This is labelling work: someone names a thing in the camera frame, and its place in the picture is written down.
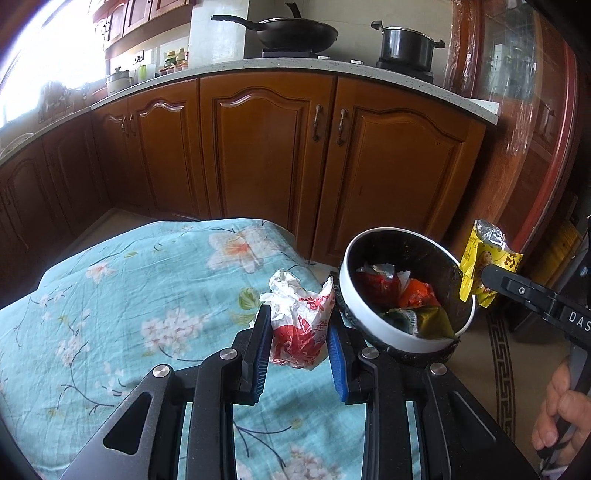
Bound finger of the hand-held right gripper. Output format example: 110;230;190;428
481;264;556;320

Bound orange blue snack wrapper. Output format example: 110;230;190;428
398;278;441;309

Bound white red wrapper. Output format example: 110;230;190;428
259;269;336;371

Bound wooden wall cabinet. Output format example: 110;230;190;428
92;0;192;51

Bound black gas stove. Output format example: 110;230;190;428
261;48;435;84

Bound yellow snack wrapper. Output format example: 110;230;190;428
458;219;524;309

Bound black cooking pot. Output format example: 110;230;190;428
370;20;446;70

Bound yellow green spout pouch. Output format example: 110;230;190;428
381;305;459;341

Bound wooden glass door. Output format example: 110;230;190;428
443;0;583;259

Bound wooden base cabinet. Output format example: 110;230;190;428
0;74;488;278

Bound shiny metal kitchenware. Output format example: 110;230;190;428
37;80;90;121

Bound speckled white kitchen counter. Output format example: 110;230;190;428
0;59;500;160

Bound black wok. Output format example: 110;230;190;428
211;2;339;51

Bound person's right hand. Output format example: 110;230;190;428
531;360;591;452

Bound teal floral tablecloth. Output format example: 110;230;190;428
0;218;426;480

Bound white round waste bin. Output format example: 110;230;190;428
335;226;476;367

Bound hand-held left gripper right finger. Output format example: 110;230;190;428
327;316;539;480

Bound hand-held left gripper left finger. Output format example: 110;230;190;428
60;304;274;480

